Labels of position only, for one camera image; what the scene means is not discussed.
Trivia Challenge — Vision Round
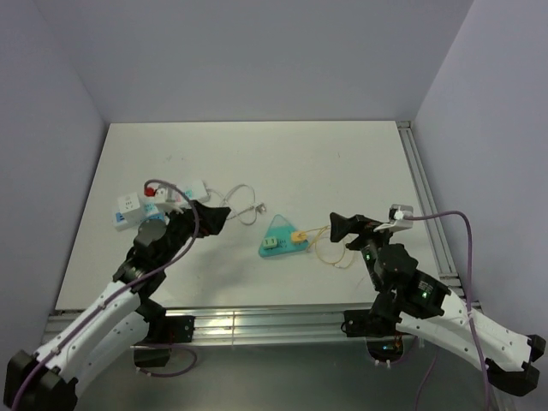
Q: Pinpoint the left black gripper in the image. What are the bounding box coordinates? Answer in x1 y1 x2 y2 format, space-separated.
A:
158 199 230 267

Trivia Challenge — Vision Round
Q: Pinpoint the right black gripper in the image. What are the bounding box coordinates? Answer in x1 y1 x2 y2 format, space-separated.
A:
328 211 399 290

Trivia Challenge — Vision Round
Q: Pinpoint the yellow charger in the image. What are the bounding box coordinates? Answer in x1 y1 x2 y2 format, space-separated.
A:
290 231 307 244

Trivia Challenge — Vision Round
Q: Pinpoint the teal triangular socket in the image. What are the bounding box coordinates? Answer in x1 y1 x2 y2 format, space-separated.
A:
259 214 309 258

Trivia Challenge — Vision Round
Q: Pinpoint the white colourful power strip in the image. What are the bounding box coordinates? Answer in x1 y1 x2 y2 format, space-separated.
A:
111 179 211 232

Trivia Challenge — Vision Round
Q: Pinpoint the white cube socket adapter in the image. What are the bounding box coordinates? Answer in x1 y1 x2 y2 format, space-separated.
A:
117 192 143 222

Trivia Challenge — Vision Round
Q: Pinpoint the green charger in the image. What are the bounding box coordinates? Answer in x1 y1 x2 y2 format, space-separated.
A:
262 236 277 250

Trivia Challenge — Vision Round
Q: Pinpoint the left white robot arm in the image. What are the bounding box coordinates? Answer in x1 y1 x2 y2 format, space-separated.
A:
3 200 230 410

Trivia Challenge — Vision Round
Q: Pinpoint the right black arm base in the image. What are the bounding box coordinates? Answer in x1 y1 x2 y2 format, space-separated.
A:
340 309 418 368

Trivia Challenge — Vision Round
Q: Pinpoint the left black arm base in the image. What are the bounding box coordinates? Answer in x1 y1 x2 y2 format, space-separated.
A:
133 315 198 378

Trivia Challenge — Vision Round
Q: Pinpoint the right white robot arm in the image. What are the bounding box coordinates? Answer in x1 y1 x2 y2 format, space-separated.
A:
330 205 546 396

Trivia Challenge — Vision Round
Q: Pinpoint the yellow cable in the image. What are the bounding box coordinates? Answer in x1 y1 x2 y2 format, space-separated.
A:
307 225 356 270

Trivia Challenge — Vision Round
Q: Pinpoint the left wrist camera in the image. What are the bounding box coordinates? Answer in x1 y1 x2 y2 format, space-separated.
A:
144 184 186 213

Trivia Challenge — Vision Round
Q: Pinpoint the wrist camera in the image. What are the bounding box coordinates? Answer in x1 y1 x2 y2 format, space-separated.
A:
373 205 414 233
144 184 186 213

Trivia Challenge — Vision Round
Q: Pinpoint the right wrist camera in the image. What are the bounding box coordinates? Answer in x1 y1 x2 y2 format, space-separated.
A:
373 205 414 233

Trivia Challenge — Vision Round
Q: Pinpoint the aluminium front rail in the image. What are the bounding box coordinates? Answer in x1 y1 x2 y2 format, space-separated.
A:
40 299 491 350

